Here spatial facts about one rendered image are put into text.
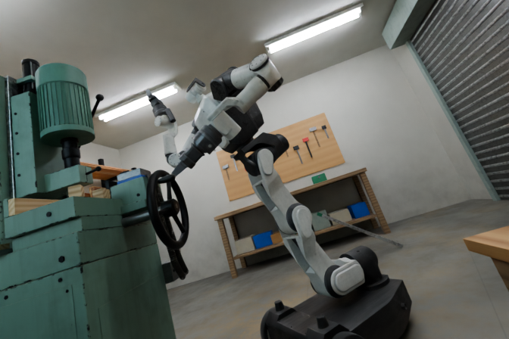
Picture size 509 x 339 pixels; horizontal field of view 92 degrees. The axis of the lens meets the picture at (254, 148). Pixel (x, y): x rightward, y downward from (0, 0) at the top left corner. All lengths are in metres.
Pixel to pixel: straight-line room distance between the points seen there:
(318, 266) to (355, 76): 3.75
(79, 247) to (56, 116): 0.54
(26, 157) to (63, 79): 0.33
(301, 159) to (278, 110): 0.95
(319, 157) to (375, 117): 1.10
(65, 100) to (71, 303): 0.72
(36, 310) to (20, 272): 0.11
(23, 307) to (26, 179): 0.45
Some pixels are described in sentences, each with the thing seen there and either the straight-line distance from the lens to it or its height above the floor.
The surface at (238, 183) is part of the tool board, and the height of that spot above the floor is 1.29.
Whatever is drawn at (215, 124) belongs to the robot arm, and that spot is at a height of 1.03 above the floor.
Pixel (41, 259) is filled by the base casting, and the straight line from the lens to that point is 0.93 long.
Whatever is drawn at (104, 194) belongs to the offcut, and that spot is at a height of 0.91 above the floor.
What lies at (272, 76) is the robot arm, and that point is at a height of 1.14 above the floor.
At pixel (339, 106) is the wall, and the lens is 4.43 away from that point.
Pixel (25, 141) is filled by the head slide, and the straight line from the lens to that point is 1.27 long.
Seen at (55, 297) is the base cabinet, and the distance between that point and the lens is 0.91.
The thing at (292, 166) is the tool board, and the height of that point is 1.27.
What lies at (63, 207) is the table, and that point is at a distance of 0.90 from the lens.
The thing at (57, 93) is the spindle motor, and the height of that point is 1.36.
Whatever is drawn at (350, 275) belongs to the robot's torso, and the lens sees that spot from 1.42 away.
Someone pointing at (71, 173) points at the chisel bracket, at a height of 1.04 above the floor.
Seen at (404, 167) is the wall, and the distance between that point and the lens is 4.39.
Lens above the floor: 0.69
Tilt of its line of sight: 15 degrees up
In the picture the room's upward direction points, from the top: 18 degrees counter-clockwise
